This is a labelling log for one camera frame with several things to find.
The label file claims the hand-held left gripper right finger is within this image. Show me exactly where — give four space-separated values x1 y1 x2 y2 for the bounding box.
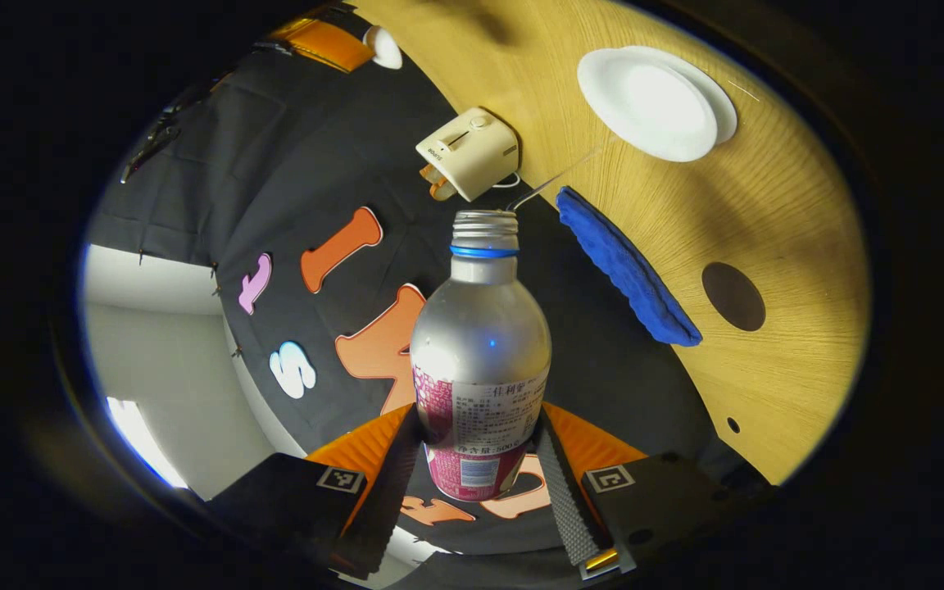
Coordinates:
533 402 768 581

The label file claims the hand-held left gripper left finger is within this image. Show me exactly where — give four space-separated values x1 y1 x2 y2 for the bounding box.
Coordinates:
210 403 422 579

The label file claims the silver water bottle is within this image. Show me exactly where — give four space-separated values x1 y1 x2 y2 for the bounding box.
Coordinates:
411 210 552 502

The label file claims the dark round coaster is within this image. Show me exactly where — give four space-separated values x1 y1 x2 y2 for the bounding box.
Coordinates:
701 261 767 333

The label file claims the white teacup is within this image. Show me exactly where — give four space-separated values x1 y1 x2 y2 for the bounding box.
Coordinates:
577 45 720 162

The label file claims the white toaster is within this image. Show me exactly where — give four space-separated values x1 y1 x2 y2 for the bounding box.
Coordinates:
415 107 520 202

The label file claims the blue towel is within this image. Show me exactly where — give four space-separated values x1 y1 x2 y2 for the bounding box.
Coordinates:
556 186 703 347

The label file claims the white saucer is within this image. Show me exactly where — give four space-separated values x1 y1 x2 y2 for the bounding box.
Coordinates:
714 70 739 147

